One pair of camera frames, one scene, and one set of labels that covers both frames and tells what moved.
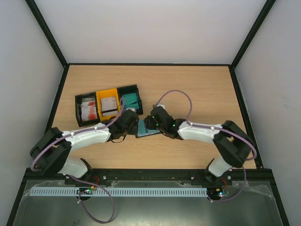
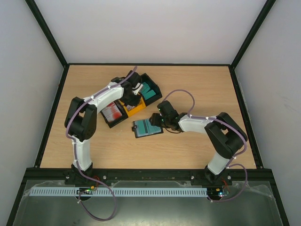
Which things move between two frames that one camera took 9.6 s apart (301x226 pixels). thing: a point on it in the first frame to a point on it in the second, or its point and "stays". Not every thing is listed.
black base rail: (189, 174) stays
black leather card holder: (141, 129) stays
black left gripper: (134, 131) to (135, 102)
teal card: (141, 129) stays
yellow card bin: (106, 93) to (131, 109)
